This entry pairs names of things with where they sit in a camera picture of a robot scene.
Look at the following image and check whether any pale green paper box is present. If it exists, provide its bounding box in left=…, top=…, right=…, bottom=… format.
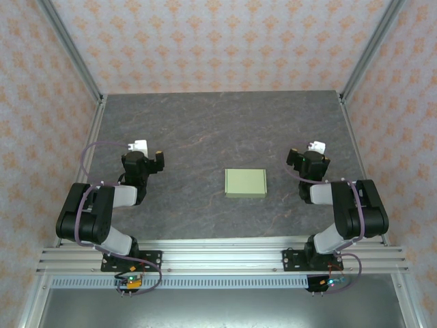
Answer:
left=224, top=167, right=268, bottom=200

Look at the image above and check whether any aluminium mounting beam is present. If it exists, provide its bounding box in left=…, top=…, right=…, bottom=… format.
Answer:
left=36, top=238, right=410, bottom=275

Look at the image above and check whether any grey metal shelf sheet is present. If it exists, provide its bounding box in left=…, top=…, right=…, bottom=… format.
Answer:
left=37, top=286, right=404, bottom=328

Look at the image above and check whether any aluminium table side rail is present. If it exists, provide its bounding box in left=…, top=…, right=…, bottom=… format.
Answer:
left=53, top=94, right=109, bottom=247
left=339, top=94, right=391, bottom=247

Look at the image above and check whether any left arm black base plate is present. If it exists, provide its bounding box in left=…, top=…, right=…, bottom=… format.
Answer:
left=100, top=249, right=164, bottom=273

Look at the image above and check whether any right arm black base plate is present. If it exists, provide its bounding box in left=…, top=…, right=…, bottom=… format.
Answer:
left=282, top=248, right=343, bottom=273

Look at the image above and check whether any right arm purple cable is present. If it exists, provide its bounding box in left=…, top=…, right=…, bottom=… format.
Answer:
left=285, top=140, right=363, bottom=295

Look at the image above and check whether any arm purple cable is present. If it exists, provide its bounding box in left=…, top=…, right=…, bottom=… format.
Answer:
left=285, top=140, right=363, bottom=295
left=73, top=140, right=164, bottom=297

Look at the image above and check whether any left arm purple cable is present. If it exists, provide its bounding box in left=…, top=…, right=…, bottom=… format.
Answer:
left=73, top=140, right=164, bottom=297

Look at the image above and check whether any aluminium corner post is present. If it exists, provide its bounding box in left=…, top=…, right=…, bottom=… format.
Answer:
left=339, top=0, right=408, bottom=103
left=36, top=0, right=107, bottom=103

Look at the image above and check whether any grey slotted cable duct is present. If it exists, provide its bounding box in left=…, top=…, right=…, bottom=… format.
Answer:
left=50, top=275, right=310, bottom=290

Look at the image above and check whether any aluminium frame leg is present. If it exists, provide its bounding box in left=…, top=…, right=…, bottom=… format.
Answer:
left=391, top=273, right=423, bottom=328
left=18, top=273, right=52, bottom=328

